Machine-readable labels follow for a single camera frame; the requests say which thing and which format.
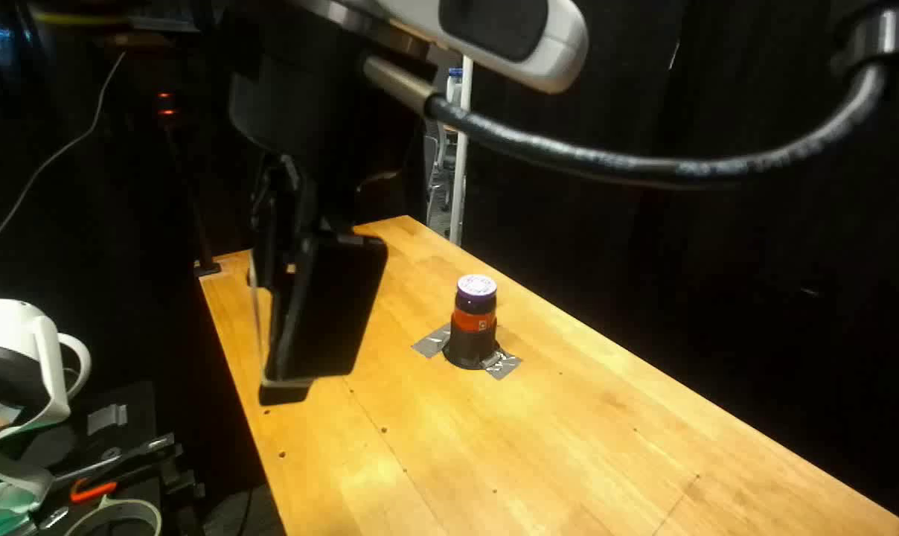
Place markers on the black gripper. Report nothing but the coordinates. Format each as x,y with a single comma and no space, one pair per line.
288,225

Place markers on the dark cup with purple top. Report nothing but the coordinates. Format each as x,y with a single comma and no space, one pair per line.
471,345

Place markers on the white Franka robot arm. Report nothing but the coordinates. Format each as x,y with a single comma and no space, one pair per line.
527,46

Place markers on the grey tape piece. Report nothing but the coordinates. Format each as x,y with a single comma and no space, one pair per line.
105,418

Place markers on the white perforated pole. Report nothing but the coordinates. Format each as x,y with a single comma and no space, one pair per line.
457,168

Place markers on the white and grey rounded device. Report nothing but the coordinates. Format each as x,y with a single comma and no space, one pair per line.
18,342

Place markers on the black curtain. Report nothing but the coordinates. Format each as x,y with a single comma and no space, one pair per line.
727,256

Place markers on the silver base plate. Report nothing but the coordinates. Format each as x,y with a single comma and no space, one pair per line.
502,365

